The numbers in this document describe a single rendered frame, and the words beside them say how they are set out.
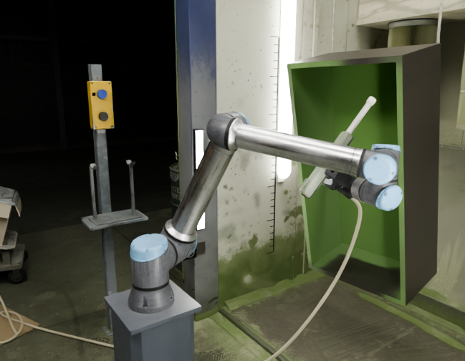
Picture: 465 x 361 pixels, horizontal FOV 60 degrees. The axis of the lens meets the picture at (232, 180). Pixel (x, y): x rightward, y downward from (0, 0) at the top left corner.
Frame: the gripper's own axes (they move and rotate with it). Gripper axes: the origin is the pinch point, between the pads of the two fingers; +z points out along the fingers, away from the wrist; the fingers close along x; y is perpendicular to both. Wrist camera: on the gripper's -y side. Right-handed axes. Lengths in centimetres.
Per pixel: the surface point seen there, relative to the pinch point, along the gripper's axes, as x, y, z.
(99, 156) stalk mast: -52, -64, 103
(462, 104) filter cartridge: 101, 96, 53
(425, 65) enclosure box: 64, 12, 0
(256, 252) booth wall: -53, 62, 107
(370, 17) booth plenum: 135, 40, 118
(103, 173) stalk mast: -59, -57, 103
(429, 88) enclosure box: 59, 22, 1
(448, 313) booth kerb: -15, 157, 29
